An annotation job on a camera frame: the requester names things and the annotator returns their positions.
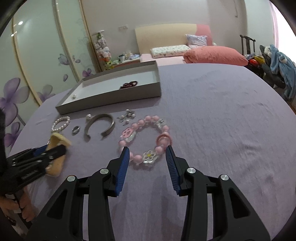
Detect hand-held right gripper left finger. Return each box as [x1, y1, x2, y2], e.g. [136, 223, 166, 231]
[25, 146, 130, 241]

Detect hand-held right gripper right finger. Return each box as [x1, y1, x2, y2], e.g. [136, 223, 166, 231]
[165, 145, 271, 241]

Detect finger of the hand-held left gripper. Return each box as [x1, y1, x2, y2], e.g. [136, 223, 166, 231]
[6, 146, 50, 167]
[13, 146, 67, 186]

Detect yellow hair claw clip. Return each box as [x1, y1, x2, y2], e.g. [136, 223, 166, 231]
[45, 133, 72, 178]

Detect white pearl bracelet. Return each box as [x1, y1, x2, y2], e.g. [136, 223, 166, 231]
[51, 116, 70, 133]

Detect pink bead bracelet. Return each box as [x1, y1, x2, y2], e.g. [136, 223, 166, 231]
[118, 115, 173, 165]

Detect silver cuff bangle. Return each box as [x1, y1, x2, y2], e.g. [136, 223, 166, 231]
[84, 113, 115, 140]

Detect silver charm earrings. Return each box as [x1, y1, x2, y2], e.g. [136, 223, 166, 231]
[117, 109, 137, 126]

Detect grey cardboard box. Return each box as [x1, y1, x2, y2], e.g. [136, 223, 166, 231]
[55, 61, 162, 115]

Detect person's left hand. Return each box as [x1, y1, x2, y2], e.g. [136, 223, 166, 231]
[0, 192, 36, 222]

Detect lavender bed sheet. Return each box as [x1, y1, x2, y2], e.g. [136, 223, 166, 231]
[7, 63, 296, 241]

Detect floral sliding wardrobe doors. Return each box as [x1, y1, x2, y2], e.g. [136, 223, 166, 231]
[0, 0, 102, 149]

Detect pink and beige nightstand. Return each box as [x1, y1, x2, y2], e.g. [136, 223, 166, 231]
[105, 58, 141, 70]

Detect pink bed mattress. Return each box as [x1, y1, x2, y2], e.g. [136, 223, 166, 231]
[140, 53, 192, 66]

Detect plush toy tower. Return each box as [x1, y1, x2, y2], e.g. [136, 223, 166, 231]
[92, 30, 114, 70]

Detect white floral pillow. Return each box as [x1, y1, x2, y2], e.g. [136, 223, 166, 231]
[151, 44, 191, 59]

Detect folded salmon quilt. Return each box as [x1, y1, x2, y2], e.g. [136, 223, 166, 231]
[183, 46, 249, 67]

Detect small purple pillow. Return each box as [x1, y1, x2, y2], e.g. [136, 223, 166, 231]
[185, 34, 208, 47]

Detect beige and pink headboard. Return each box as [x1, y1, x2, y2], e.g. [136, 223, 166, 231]
[135, 23, 214, 56]

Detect red and yellow toys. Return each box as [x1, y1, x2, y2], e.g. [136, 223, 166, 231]
[246, 54, 266, 67]

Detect dark grey clothes pile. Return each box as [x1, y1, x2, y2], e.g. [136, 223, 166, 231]
[259, 45, 287, 88]

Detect dark wooden chair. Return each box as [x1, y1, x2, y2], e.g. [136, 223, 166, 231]
[240, 35, 256, 57]

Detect blue clothing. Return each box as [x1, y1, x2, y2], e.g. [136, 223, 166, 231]
[269, 44, 296, 100]

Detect pink curtain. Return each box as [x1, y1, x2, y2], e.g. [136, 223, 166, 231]
[269, 2, 296, 39]

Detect dark red bead bracelet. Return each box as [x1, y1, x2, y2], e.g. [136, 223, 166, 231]
[120, 80, 138, 90]

